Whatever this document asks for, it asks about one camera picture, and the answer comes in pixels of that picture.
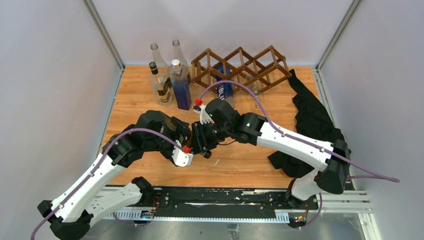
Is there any clear glass bottle gold label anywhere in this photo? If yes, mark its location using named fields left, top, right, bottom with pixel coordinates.
left=172, top=39, right=191, bottom=85

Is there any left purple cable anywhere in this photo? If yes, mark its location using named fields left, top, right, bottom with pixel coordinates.
left=30, top=128, right=192, bottom=240

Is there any clear bottle black cap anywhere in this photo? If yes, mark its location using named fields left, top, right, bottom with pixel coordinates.
left=149, top=61, right=172, bottom=107

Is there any blue clear square bottle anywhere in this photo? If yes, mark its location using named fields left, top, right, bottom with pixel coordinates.
left=169, top=59, right=192, bottom=110

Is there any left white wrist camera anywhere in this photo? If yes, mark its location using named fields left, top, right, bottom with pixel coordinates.
left=171, top=146, right=194, bottom=167

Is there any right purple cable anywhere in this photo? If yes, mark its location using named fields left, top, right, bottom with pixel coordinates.
left=194, top=80, right=401, bottom=231

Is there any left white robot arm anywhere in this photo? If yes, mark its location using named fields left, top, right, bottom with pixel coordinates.
left=37, top=110, right=193, bottom=240

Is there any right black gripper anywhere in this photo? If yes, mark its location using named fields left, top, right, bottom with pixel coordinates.
left=189, top=119, right=232, bottom=155

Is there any black cloth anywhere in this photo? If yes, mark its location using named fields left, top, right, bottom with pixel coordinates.
left=268, top=69, right=345, bottom=178

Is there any purple cable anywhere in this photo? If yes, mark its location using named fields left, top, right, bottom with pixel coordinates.
left=194, top=80, right=401, bottom=231
left=30, top=128, right=192, bottom=240

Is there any brown wooden wine rack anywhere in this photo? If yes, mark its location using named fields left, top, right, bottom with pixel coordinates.
left=191, top=45, right=292, bottom=93

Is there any dark green wine bottle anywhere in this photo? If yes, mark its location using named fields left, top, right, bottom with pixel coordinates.
left=165, top=116, right=212, bottom=159

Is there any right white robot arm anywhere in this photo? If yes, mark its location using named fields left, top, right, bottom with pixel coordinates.
left=191, top=98, right=350, bottom=209

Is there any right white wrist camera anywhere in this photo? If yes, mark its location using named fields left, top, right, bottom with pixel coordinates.
left=197, top=104, right=213, bottom=125

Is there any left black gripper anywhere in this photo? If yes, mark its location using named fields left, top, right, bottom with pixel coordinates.
left=144, top=117, right=190, bottom=160

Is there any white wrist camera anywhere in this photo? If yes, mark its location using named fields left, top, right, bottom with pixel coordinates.
left=171, top=146, right=194, bottom=167
left=197, top=104, right=213, bottom=125

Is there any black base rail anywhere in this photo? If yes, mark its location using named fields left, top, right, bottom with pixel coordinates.
left=119, top=186, right=321, bottom=221

